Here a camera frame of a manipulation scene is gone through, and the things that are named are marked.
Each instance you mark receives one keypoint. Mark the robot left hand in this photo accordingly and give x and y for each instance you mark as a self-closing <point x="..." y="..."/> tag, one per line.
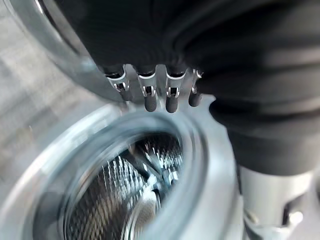
<point x="205" y="37"/>

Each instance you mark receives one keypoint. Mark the round silver washer door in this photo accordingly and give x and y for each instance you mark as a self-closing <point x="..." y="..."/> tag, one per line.
<point x="63" y="51"/>

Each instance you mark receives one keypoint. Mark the perforated steel washer drum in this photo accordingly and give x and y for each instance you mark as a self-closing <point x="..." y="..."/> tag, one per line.
<point x="117" y="190"/>

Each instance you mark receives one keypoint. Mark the silver front-load washing machine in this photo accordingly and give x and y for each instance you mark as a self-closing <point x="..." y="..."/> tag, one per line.
<point x="215" y="175"/>

